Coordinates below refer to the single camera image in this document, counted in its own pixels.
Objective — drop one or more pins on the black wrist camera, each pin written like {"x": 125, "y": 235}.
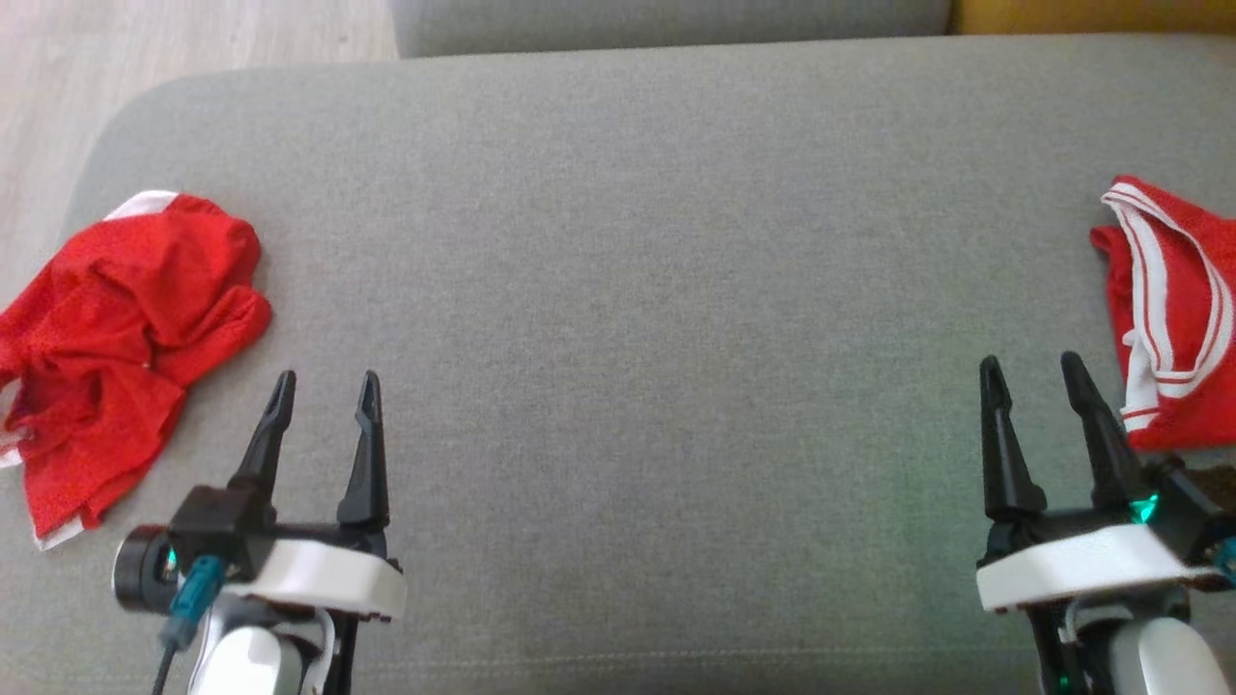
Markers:
{"x": 1193, "y": 507}
{"x": 222, "y": 526}

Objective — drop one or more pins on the grey sofa back cushion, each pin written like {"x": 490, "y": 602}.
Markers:
{"x": 676, "y": 24}

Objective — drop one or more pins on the red shorts white waistband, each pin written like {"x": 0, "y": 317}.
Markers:
{"x": 116, "y": 357}

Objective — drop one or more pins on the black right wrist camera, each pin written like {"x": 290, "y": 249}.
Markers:
{"x": 1193, "y": 507}

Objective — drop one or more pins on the grey sofa seat cushion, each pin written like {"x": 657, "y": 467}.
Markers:
{"x": 628, "y": 338}

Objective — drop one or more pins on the red jersey shirt white sleeves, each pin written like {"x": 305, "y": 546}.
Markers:
{"x": 1183, "y": 319}

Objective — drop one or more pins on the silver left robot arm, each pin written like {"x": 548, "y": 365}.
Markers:
{"x": 251, "y": 656}

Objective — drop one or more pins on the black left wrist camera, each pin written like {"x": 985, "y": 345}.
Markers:
{"x": 222, "y": 526}

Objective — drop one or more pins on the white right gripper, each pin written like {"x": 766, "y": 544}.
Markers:
{"x": 1081, "y": 569}

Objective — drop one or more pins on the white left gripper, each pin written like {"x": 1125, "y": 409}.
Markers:
{"x": 328, "y": 574}

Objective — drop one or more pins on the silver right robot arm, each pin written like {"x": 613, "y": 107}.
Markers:
{"x": 1168, "y": 656}

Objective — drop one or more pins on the yellow sofa cushion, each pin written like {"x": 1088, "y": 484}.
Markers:
{"x": 1091, "y": 14}

